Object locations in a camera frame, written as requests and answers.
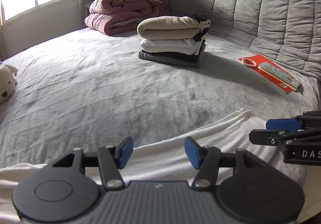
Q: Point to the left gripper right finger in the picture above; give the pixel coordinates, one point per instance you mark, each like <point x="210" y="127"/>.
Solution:
<point x="208" y="161"/>

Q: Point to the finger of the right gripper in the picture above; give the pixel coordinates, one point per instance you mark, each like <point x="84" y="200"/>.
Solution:
<point x="301" y="122"/>
<point x="266" y="137"/>

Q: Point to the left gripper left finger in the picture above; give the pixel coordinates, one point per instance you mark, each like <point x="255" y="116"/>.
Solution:
<point x="109" y="160"/>

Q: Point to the white garment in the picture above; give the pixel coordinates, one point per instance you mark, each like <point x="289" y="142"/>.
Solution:
<point x="185" y="46"/>
<point x="164" y="160"/>

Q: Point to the beige garment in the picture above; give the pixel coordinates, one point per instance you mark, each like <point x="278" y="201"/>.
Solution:
<point x="171" y="28"/>

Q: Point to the illustrated thin book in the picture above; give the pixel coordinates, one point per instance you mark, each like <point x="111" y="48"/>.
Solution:
<point x="279" y="74"/>

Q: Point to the grey bed sheet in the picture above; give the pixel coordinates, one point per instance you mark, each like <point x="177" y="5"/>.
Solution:
<point x="86" y="89"/>

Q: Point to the red book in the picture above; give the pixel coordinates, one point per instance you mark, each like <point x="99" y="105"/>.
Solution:
<point x="252" y="62"/>

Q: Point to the dark grey folded garment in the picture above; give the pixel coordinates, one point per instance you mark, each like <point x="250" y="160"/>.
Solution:
<point x="175" y="59"/>

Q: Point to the white folded garment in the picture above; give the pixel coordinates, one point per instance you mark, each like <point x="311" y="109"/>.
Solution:
<point x="185" y="46"/>

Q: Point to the grey padded headboard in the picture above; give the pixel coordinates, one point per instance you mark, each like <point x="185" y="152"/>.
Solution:
<point x="285" y="31"/>

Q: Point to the white plush dog toy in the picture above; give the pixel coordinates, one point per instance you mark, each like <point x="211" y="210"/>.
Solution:
<point x="8" y="81"/>

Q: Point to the pink folded quilt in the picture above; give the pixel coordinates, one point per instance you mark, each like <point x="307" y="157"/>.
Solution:
<point x="112" y="17"/>

